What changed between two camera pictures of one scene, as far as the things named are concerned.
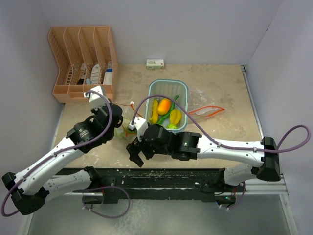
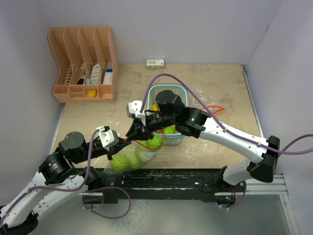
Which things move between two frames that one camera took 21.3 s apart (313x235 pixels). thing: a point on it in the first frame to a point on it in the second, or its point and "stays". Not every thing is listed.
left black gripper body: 110,135 to 97,152
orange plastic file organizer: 87,57 stays
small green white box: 155,63 stays
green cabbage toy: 123,131 to 132,163
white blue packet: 108,77 stays
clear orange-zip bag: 122,132 to 132,156
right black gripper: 134,149 to 136,130
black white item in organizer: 82,68 stays
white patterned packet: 95,74 stays
